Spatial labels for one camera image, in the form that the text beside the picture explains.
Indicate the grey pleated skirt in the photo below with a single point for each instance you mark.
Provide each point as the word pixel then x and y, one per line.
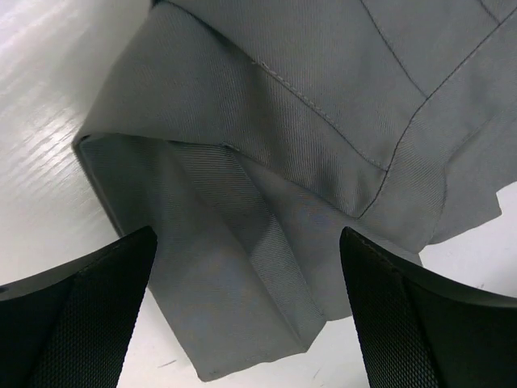
pixel 248 134

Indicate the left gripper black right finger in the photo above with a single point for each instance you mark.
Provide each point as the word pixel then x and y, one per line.
pixel 419 329

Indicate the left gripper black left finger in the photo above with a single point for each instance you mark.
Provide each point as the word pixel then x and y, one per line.
pixel 70 326

